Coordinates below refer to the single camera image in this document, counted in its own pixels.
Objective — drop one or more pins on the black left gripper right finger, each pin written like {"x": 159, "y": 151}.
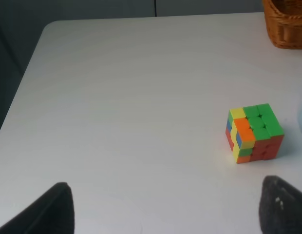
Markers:
{"x": 280, "y": 207}

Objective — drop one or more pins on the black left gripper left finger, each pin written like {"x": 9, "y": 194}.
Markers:
{"x": 51, "y": 213}

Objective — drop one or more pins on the multicoloured puzzle cube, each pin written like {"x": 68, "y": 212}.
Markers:
{"x": 253, "y": 133}

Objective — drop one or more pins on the woven wicker basket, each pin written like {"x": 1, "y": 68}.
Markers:
{"x": 283, "y": 20}

